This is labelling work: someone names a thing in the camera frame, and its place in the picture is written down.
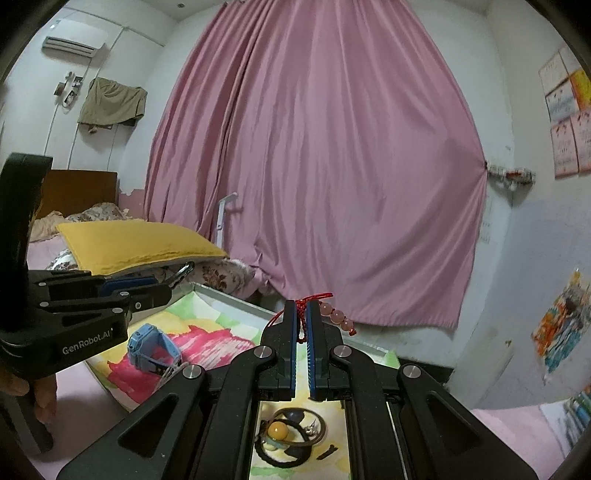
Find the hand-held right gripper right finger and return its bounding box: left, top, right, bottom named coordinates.
left=307, top=301, right=539, bottom=480

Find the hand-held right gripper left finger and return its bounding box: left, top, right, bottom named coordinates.
left=55, top=300, right=297, bottom=480

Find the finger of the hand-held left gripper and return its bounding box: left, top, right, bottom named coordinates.
left=39, top=282, right=175, bottom=324
left=28, top=270, right=158, bottom=298

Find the pink bead red string bracelet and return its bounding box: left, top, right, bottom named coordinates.
left=270, top=292, right=358, bottom=344

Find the brown hair tie yellow bead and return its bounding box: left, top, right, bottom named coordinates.
left=256, top=406, right=328, bottom=448

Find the grey box with colourful lining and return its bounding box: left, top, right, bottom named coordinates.
left=85, top=282, right=398, bottom=480

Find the black hair tie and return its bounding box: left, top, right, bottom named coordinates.
left=253, top=408, right=319, bottom=464

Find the person's left hand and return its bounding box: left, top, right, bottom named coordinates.
left=0, top=367, right=58, bottom=424

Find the yellow pillow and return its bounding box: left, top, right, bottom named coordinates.
left=56, top=219, right=228, bottom=278

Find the blue watch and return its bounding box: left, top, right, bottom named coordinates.
left=127, top=323, right=183, bottom=374

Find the peach blanket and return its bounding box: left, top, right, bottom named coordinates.
left=28, top=210, right=65, bottom=243

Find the brown wooden headboard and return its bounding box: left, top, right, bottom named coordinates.
left=37, top=170, right=118, bottom=220

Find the white plastic hook bar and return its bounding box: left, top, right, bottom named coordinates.
left=213, top=192, right=238, bottom=247

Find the olive hanging cloth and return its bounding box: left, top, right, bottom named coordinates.
left=78, top=78, right=148, bottom=134

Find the pink curtain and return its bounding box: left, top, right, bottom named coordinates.
left=143, top=0, right=488, bottom=329

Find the pink bed sheet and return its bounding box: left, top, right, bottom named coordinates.
left=23, top=237, right=571, bottom=480

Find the white air conditioner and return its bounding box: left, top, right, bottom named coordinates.
left=42, top=21, right=108, bottom=57

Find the stack of books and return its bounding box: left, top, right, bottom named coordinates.
left=566, top=388, right=591, bottom=457

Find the wall socket with plugs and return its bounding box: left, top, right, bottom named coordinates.
left=54, top=71, right=85, bottom=109

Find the colourful wall poster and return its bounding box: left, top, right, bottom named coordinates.
left=531, top=270, right=587, bottom=384

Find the wall pipe fixture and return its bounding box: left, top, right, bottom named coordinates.
left=485, top=162, right=536, bottom=186

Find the group of wall certificates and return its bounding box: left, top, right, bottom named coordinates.
left=538, top=46, right=591, bottom=180

